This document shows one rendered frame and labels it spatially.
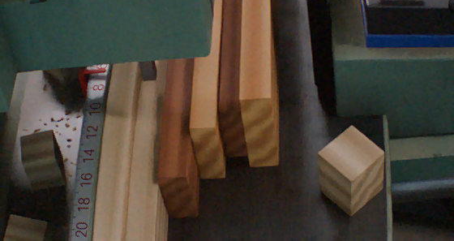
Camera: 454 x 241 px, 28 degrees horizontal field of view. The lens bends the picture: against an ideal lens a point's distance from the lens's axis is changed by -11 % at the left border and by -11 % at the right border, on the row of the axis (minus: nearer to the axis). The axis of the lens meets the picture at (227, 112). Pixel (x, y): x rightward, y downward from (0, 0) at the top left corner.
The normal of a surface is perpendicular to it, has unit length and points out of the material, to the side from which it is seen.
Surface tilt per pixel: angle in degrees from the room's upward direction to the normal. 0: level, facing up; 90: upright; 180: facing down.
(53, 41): 90
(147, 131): 0
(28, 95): 0
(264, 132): 90
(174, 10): 90
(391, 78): 90
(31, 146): 0
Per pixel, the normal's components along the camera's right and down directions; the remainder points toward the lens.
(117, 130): -0.11, -0.64
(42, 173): 0.18, 0.74
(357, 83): -0.04, 0.77
